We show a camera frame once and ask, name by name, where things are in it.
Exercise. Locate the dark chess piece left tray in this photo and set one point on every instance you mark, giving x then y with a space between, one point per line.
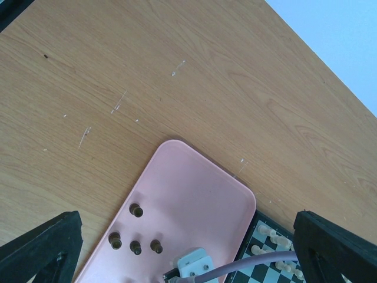
114 239

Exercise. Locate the light chess piece back row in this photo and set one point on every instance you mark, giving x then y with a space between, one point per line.
281 241
266 231

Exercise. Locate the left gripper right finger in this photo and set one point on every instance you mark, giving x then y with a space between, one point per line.
329 253

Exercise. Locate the dark chess piece tray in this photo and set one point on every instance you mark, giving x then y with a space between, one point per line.
156 246
114 239
135 247
136 210

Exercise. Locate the pink plastic tray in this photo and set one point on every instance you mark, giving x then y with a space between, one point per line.
188 202

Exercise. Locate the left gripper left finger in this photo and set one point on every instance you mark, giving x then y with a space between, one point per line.
47 253

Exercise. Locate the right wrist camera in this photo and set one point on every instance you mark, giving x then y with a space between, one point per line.
195 261

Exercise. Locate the dark chess piece top tray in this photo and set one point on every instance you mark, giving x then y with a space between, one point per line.
136 210

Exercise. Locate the light pawn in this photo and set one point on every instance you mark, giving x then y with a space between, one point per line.
280 265
256 250
299 274

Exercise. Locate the left black frame post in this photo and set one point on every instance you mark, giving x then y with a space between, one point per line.
10 10

